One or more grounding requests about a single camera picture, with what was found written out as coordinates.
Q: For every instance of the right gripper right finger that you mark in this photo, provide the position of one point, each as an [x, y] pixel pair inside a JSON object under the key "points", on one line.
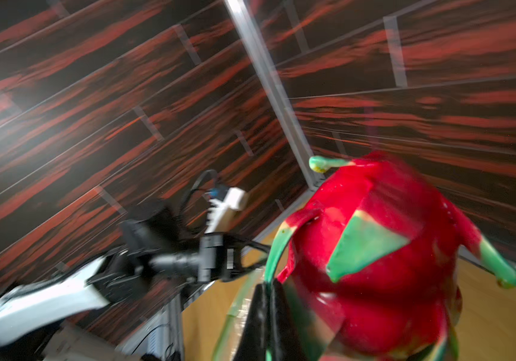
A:
{"points": [[284, 341]]}

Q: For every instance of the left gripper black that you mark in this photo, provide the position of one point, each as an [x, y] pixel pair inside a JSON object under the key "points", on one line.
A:
{"points": [[155, 248]]}

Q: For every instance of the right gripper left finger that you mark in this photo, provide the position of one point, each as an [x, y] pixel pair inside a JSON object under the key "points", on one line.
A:
{"points": [[255, 336]]}

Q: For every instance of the zip-top bag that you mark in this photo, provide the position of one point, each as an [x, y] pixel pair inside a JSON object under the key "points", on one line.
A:
{"points": [[233, 327]]}

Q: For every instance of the dragon fruit bag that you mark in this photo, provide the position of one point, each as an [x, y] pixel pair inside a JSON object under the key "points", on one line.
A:
{"points": [[369, 263]]}

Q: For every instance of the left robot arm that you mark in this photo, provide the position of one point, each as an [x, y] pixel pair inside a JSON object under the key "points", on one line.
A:
{"points": [[104, 280]]}

